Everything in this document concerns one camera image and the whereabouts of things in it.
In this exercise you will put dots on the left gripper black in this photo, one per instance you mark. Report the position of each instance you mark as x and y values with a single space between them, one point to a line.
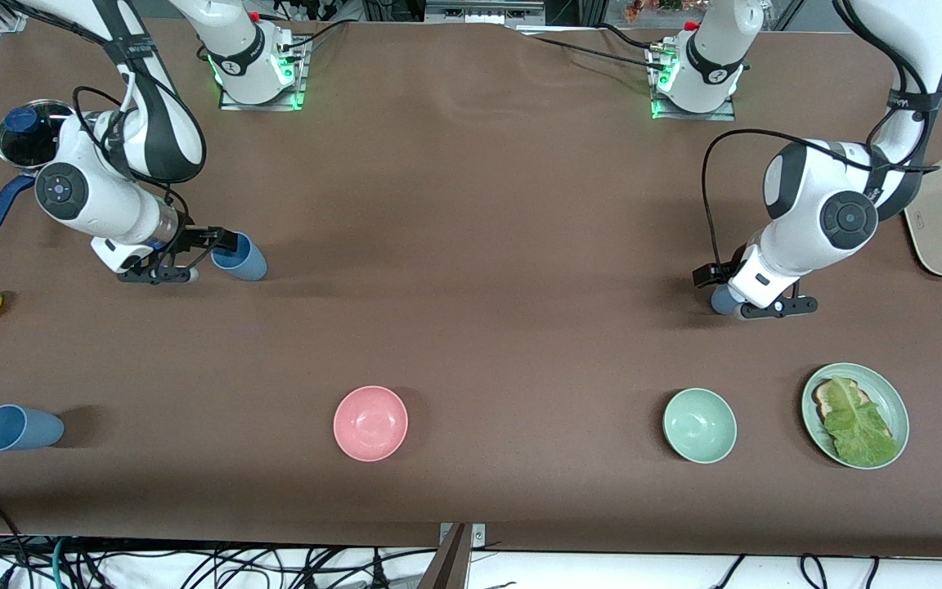
721 275

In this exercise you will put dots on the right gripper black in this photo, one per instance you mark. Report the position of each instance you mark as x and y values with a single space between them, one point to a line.
193 238

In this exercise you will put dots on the blue plastic cup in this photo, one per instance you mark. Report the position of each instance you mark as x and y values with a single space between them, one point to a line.
248 263
25 429
723 301

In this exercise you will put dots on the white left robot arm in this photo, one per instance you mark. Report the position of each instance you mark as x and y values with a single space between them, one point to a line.
798 245

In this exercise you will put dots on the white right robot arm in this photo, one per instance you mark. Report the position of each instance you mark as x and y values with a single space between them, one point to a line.
115 209

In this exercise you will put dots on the light green bowl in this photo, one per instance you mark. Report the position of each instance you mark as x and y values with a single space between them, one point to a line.
700 425

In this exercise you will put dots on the toasted bread slice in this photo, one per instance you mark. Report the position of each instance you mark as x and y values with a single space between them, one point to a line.
824 398

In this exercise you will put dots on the glass lid with blue knob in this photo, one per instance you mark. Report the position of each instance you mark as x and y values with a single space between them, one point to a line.
33 143

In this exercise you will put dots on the green lettuce leaf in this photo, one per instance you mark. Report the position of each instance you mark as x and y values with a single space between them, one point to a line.
859 429

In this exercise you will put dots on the light green plate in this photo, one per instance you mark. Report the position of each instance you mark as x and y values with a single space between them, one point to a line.
888 401

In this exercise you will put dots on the pink bowl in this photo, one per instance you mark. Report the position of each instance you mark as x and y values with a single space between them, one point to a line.
370 424

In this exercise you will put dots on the grey metal box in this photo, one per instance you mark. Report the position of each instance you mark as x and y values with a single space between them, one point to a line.
483 11

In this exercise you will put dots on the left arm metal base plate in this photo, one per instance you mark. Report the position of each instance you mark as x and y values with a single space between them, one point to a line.
692 116

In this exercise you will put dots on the aluminium frame corner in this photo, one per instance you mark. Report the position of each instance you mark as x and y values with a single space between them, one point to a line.
11 18

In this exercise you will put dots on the silver table bracket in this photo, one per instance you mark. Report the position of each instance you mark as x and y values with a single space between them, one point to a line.
478 536

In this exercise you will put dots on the dark support post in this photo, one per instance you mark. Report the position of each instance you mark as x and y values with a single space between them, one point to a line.
448 564

